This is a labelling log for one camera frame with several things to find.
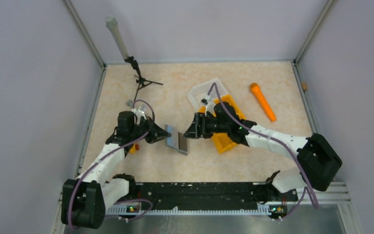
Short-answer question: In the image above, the black mini tripod with tube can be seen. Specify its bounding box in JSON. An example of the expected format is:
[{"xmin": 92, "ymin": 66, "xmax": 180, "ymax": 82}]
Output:
[{"xmin": 105, "ymin": 16, "xmax": 164, "ymax": 101}]

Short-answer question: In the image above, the white plastic bin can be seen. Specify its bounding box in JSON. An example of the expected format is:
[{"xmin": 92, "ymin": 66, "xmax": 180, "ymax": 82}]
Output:
[{"xmin": 187, "ymin": 78, "xmax": 229, "ymax": 112}]

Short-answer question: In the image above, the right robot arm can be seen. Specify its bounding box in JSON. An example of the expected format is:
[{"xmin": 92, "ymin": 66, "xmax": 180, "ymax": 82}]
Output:
[{"xmin": 183, "ymin": 102, "xmax": 342, "ymax": 201}]

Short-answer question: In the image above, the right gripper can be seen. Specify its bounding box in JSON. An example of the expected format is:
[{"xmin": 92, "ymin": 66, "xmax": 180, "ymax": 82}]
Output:
[{"xmin": 183, "ymin": 113, "xmax": 230, "ymax": 139}]

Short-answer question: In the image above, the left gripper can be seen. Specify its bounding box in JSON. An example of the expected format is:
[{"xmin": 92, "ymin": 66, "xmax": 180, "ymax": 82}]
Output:
[{"xmin": 130, "ymin": 116, "xmax": 171, "ymax": 144}]

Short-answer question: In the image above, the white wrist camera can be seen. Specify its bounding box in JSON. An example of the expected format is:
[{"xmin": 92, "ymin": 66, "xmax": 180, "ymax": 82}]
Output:
[
  {"xmin": 200, "ymin": 98, "xmax": 215, "ymax": 113},
  {"xmin": 131, "ymin": 106, "xmax": 147, "ymax": 123}
]

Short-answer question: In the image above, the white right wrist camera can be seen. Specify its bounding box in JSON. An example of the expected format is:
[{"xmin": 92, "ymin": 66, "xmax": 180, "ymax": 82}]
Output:
[{"xmin": 200, "ymin": 98, "xmax": 215, "ymax": 113}]

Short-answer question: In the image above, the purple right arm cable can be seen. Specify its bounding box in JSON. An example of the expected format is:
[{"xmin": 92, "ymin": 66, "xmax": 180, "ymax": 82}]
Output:
[{"xmin": 206, "ymin": 82, "xmax": 320, "ymax": 220}]

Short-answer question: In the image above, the grey leather card holder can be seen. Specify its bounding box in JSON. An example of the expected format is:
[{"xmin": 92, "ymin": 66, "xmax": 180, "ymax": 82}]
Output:
[{"xmin": 165, "ymin": 124, "xmax": 188, "ymax": 156}]

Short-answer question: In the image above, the yellow toy brick car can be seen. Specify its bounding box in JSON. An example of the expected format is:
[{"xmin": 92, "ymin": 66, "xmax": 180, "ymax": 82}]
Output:
[{"xmin": 129, "ymin": 143, "xmax": 140, "ymax": 154}]

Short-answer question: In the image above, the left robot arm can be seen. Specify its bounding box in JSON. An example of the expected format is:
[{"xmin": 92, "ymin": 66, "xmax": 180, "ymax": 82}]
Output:
[{"xmin": 61, "ymin": 110, "xmax": 171, "ymax": 229}]

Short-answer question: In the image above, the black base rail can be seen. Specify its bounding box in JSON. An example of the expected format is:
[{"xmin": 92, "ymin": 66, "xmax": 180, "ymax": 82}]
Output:
[{"xmin": 119, "ymin": 182, "xmax": 299, "ymax": 211}]

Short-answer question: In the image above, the grey plastic bolt tool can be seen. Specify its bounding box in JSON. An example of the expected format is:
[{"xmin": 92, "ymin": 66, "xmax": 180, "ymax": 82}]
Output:
[{"xmin": 126, "ymin": 99, "xmax": 135, "ymax": 109}]

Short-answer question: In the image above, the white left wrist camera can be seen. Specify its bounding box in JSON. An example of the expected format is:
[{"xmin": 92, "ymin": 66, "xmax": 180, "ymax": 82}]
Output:
[{"xmin": 131, "ymin": 106, "xmax": 147, "ymax": 123}]

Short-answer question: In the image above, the yellow plastic bin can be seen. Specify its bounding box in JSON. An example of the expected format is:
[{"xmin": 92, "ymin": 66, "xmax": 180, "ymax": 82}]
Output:
[{"xmin": 198, "ymin": 100, "xmax": 239, "ymax": 154}]

